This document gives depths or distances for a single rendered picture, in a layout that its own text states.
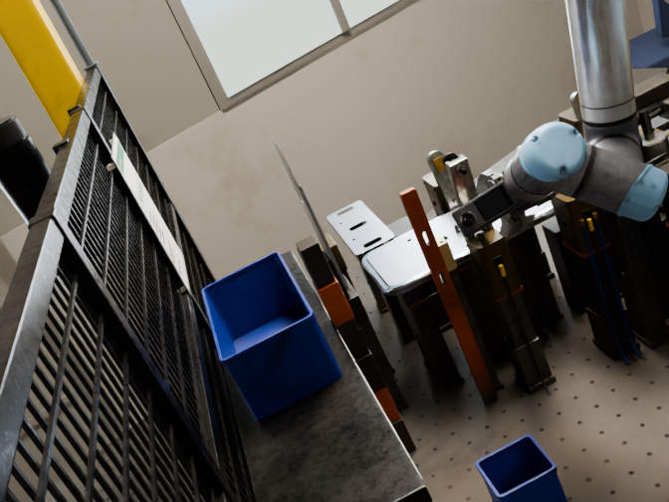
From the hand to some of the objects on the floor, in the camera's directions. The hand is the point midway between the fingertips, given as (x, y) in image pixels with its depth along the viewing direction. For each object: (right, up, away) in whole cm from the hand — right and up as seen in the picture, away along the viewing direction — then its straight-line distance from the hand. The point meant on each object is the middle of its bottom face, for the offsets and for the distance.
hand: (490, 212), depth 134 cm
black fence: (-5, -120, +38) cm, 126 cm away
